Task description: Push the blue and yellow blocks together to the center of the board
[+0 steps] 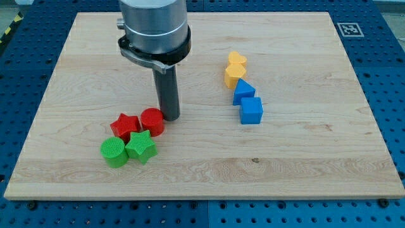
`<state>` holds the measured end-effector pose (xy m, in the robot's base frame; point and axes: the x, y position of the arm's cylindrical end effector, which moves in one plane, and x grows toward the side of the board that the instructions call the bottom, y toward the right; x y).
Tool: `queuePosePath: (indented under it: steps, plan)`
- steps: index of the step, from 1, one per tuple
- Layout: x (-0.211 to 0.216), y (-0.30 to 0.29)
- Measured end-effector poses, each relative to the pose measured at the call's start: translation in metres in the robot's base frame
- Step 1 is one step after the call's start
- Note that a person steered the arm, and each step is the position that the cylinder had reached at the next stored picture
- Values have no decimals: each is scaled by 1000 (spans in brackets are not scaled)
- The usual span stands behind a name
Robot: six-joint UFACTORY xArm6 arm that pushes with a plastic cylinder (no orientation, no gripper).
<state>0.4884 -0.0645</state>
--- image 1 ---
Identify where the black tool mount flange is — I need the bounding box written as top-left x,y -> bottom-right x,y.
118,26 -> 192,74

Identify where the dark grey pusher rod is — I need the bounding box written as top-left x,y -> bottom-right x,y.
153,66 -> 180,121

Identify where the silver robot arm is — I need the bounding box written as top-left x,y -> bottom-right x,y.
116,0 -> 191,121

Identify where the wooden board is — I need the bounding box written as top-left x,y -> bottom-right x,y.
4,12 -> 404,201

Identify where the black board stop bolt left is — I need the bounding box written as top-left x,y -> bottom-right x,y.
26,201 -> 37,211

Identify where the black board stop bolt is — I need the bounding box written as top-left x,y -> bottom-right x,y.
26,201 -> 37,211
378,198 -> 389,208

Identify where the black board stop bolt right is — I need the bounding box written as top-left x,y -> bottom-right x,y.
378,198 -> 389,208

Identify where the red cylinder block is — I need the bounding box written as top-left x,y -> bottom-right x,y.
140,108 -> 165,137

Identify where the red star block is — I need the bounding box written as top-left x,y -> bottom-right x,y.
110,113 -> 141,143

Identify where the green star block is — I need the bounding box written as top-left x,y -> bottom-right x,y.
125,130 -> 158,165

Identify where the yellow pentagon block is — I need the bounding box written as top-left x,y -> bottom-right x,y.
224,64 -> 247,89

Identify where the yellow heart block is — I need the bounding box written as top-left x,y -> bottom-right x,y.
228,51 -> 247,67

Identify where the blue triangle block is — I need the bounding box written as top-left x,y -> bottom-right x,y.
232,79 -> 256,106

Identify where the green cylinder block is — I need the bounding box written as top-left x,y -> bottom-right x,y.
100,137 -> 128,168

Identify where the blue cube block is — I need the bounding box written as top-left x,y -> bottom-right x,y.
239,97 -> 263,124

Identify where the white fiducial marker tag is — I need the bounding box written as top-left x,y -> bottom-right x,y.
337,22 -> 364,37

